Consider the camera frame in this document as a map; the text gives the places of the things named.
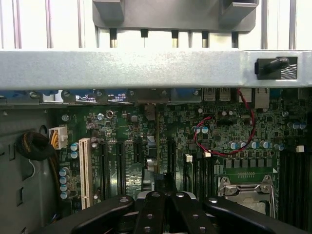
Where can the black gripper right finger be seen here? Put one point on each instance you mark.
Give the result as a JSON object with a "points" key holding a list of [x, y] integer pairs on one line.
{"points": [[192, 217]]}

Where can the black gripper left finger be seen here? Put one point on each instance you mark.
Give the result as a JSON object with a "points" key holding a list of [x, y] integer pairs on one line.
{"points": [[151, 214]]}

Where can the long black expansion slot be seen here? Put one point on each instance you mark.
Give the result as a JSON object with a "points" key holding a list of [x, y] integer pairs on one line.
{"points": [[103, 170], [120, 165], [171, 156]]}

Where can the metal CPU socket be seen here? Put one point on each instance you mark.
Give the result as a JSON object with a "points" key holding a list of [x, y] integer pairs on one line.
{"points": [[243, 189]]}

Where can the silver CPU chip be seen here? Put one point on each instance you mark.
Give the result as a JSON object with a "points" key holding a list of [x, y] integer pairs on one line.
{"points": [[253, 207]]}

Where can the short black expansion slot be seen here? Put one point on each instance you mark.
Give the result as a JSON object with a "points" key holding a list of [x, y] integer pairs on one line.
{"points": [[137, 152]]}

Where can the white expansion slot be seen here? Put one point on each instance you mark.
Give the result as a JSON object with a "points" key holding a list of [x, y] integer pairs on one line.
{"points": [[84, 170]]}

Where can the green Dell motherboard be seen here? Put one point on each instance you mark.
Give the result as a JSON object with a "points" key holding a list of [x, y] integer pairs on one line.
{"points": [[185, 117]]}

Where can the white power connector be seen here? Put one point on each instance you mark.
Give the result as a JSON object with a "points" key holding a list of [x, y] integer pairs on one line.
{"points": [[58, 136]]}

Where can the blue slot latch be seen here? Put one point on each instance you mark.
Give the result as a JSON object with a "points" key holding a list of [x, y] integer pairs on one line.
{"points": [[185, 95]]}

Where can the silver USB port block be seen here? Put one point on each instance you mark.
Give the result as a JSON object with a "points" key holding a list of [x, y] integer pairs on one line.
{"points": [[209, 94], [224, 94]]}

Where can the silver finned rear port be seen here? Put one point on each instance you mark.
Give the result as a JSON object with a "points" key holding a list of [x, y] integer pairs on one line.
{"points": [[247, 96]]}

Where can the silver ethernet port block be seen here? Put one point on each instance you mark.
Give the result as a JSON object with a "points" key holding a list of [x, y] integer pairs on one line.
{"points": [[262, 97]]}

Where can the black and grey PC case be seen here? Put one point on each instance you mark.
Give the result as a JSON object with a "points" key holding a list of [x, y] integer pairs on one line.
{"points": [[122, 70]]}

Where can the black plastic case latch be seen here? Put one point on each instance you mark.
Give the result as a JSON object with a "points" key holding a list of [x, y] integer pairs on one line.
{"points": [[273, 67]]}

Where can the grey plastic parts rack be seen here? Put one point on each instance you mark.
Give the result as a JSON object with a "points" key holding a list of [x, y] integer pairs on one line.
{"points": [[170, 14]]}

